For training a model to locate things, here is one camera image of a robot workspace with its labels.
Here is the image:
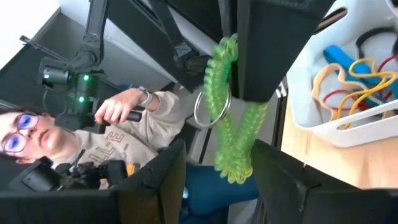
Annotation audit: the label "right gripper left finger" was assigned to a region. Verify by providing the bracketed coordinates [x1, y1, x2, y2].
[111, 139, 187, 224]

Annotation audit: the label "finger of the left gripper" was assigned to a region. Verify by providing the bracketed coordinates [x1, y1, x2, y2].
[238, 0, 336, 103]
[149, 0, 215, 93]

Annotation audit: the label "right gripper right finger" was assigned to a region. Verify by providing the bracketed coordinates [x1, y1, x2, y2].
[251, 139, 355, 224]

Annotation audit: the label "green coil wrist keychain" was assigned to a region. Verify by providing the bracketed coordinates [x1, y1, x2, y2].
[194, 33, 269, 185]

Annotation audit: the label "wide black rubber band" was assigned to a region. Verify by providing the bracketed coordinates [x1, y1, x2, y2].
[355, 26, 398, 60]

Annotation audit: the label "white plastic bin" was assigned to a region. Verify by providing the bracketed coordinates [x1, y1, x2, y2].
[285, 0, 398, 149]

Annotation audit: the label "thin yellow rubber band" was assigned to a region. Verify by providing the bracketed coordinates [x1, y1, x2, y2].
[337, 58, 398, 130]

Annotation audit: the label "person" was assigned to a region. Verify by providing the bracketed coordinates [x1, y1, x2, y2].
[0, 86, 261, 224]

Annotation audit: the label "person's wrist watch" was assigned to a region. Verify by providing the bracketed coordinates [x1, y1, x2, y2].
[138, 86, 155, 108]

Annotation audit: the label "person's hand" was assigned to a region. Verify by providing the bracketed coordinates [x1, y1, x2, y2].
[94, 88, 147, 125]

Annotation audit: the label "person's eyeglasses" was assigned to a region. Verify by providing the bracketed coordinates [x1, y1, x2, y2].
[0, 112, 40, 154]

